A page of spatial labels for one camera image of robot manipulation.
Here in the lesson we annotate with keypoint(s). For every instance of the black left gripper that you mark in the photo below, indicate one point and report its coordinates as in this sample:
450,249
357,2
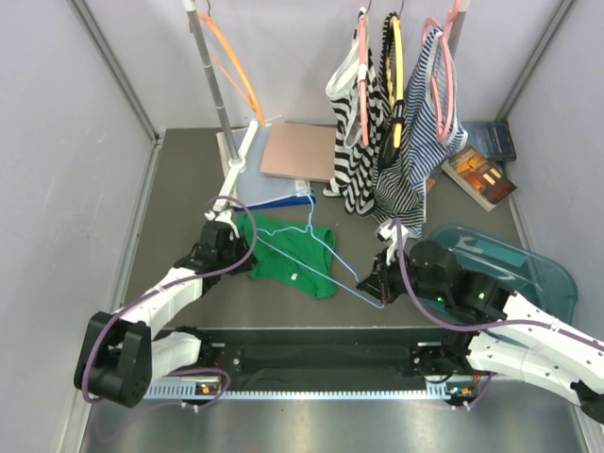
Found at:
250,263

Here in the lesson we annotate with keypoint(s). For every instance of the teal transparent plastic basket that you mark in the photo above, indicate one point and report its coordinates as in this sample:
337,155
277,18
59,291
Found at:
542,281

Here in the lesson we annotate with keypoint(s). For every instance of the white rack base foot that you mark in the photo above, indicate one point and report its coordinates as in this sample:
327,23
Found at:
244,139

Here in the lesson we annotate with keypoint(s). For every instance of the grey slotted cable duct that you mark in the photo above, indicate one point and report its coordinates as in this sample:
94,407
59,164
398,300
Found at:
202,389

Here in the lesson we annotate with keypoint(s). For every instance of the wide black white striped top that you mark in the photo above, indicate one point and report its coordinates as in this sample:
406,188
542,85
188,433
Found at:
353,159

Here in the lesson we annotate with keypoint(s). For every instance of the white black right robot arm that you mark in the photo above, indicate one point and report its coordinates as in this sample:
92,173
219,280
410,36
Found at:
497,330

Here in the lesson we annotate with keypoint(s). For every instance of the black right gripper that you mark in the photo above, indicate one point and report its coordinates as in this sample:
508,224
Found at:
380,282

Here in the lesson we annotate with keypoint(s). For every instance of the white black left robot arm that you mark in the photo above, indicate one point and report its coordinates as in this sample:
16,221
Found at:
123,352

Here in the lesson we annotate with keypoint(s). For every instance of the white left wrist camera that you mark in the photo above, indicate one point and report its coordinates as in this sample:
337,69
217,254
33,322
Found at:
225,217

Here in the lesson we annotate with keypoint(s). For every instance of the light blue wire hanger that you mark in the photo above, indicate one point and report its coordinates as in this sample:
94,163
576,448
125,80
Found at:
309,230

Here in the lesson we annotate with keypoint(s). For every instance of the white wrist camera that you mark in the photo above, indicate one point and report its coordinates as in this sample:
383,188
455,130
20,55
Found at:
388,233
225,217

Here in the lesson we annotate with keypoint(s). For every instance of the blue white striped tank top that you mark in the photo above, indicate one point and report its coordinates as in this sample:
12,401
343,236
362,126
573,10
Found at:
426,153

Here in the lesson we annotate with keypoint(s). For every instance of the yellow black hanger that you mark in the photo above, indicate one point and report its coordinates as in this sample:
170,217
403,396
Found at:
392,77

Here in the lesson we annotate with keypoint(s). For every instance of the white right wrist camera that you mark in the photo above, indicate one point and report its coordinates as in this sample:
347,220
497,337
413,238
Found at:
388,233

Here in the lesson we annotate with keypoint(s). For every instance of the orange cover book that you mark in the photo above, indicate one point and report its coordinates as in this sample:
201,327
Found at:
478,177

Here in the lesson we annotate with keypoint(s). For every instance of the pink hanger left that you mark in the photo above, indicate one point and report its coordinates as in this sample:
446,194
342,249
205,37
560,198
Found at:
362,74

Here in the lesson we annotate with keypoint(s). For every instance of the blue white folder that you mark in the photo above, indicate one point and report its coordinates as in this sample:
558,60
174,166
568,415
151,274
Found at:
259,191

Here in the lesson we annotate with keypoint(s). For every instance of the grey rack pole right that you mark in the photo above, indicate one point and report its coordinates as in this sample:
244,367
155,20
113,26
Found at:
460,28

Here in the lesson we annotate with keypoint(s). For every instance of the orange plastic hanger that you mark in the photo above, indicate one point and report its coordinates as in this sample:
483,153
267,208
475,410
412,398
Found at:
241,83

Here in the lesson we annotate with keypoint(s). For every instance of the pink hanger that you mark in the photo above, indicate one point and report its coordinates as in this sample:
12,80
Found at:
362,74
444,112

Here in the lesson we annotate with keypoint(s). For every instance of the dark blue book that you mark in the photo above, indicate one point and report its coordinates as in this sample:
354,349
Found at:
493,140

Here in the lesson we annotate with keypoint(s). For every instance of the grey rack pole left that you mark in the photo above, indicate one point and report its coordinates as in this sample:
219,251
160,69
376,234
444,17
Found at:
196,28

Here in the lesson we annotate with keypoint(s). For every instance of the grey rack pole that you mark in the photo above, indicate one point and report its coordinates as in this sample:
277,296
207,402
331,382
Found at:
196,28
460,28

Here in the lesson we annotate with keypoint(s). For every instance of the pink brown notebook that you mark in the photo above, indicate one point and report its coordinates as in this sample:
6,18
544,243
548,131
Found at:
300,152

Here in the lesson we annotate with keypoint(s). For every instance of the green tank top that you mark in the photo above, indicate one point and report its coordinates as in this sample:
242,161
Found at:
273,266

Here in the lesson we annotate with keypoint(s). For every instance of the thin black white striped top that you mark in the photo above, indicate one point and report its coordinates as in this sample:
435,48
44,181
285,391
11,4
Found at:
395,197

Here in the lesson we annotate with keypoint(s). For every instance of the pink hanger right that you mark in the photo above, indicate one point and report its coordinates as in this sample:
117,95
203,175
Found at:
444,112

